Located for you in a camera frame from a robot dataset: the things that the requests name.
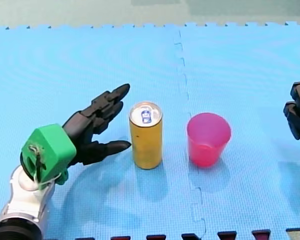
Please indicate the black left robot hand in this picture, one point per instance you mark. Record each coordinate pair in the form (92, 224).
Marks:
(85, 130)

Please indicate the pink plastic cup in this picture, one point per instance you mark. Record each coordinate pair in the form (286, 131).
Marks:
(207, 142)

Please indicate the yellow drink can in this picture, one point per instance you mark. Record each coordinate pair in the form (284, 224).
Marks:
(146, 140)

